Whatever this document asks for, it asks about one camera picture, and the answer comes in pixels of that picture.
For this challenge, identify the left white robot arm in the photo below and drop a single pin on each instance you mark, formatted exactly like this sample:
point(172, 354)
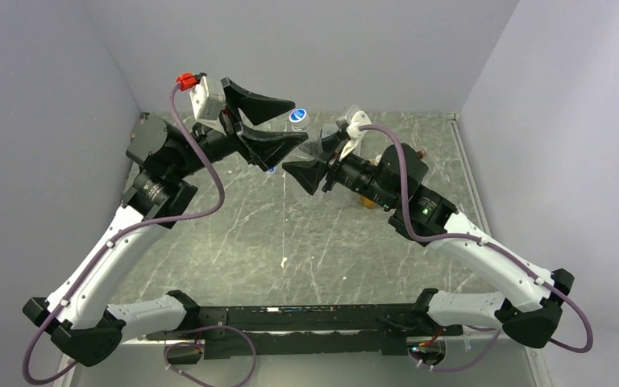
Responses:
point(79, 316)

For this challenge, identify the orange juice bottle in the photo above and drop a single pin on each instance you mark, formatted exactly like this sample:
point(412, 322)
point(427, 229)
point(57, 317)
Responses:
point(366, 202)

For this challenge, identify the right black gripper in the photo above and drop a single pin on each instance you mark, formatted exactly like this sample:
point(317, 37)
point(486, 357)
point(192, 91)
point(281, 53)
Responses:
point(309, 175)

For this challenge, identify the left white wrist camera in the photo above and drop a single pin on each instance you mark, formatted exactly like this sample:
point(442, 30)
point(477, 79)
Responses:
point(207, 98)

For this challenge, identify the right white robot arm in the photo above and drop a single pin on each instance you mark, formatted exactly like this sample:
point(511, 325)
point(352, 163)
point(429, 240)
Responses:
point(527, 301)

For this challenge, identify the clear plastic bottle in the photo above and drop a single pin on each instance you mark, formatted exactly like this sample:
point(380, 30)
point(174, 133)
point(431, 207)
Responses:
point(309, 149)

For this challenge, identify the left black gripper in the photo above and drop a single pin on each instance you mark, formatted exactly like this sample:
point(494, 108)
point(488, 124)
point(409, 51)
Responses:
point(259, 147)

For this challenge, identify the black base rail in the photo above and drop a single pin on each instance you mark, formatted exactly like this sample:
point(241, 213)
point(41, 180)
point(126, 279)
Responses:
point(388, 329)

